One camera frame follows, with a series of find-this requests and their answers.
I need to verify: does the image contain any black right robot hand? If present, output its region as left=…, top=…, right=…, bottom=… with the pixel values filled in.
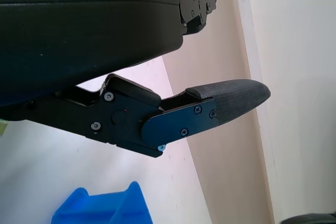
left=282, top=212, right=336, bottom=224

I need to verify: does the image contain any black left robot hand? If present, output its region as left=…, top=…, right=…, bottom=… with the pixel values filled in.
left=0, top=0, right=271, bottom=159

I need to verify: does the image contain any blue plastic tray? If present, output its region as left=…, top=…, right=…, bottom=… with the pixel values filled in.
left=51, top=180, right=153, bottom=224

